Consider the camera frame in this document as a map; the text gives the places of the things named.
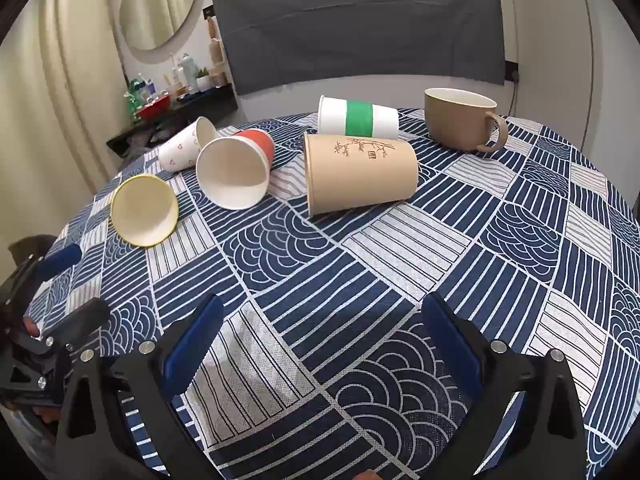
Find blue white patterned tablecloth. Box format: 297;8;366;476
20;107;640;480

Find white pink-patterned paper cup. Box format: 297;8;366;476
158;116;219;172

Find white green-banded paper cup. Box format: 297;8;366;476
318;95;400;140

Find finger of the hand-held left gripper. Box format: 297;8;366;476
36;298;112;357
4;243;83;313

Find green bottle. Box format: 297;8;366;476
125;80;144;124

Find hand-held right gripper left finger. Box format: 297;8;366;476
52;294;226;480

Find black power cable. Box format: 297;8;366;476
505;74;522;117

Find beige desktop organizer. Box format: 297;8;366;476
207;16;230;87

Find brown kraft paper cup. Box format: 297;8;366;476
303;132;419;218

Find yellow paper cup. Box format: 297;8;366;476
110;174;180;248

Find black side shelf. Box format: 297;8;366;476
106;82;239;161

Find grey hanging cloth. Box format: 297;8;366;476
209;0;507;97

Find beige ceramic mug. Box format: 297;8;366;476
424;87;510;154

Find beige curtain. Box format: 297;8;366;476
0;0;128;281

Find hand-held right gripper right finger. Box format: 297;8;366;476
421;292;588;480

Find red bowl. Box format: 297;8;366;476
136;99;174;122

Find white cabinet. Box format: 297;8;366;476
510;0;640;153

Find pale tall bottle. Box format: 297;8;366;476
179;53;197;92

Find red paper cup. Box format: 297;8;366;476
195;129;276;210

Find round wall mirror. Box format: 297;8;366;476
119;0;199;52

